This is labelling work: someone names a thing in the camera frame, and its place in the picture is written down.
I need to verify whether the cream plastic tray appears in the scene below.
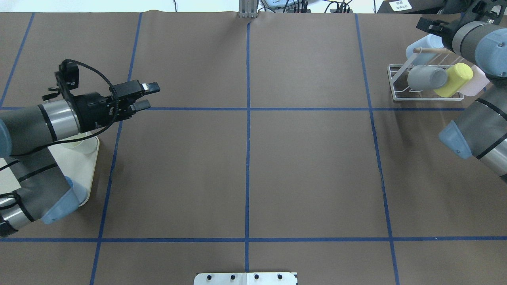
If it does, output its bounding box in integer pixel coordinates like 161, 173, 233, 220
1, 124, 97, 231

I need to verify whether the white wire cup rack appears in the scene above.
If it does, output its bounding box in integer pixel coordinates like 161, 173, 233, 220
386, 47, 464, 101

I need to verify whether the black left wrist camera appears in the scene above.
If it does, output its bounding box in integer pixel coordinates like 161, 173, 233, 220
42, 59, 79, 102

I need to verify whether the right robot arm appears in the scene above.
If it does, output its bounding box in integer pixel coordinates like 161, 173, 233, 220
416, 12, 507, 181

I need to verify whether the grey plastic cup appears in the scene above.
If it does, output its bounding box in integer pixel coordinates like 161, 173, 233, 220
407, 65, 448, 91

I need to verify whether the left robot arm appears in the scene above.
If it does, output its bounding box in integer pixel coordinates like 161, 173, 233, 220
1, 79, 160, 238

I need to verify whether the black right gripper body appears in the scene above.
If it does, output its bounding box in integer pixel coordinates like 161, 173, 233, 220
416, 13, 464, 50

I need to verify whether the pink plastic cup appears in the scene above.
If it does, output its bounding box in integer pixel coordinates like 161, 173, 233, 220
458, 65, 489, 96

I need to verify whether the pale green plastic cup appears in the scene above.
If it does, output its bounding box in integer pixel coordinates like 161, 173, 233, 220
60, 137, 99, 154

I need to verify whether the light blue plastic cup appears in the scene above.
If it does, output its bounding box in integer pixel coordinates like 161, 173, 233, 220
405, 33, 446, 66

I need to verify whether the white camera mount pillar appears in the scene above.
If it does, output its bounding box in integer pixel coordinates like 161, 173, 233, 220
193, 272, 298, 285

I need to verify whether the yellow plastic cup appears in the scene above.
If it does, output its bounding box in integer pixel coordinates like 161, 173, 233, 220
433, 63, 474, 98

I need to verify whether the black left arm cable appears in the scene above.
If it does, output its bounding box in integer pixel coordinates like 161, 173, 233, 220
0, 59, 119, 198

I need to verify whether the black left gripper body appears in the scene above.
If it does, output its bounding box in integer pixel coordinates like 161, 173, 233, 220
74, 80, 145, 133

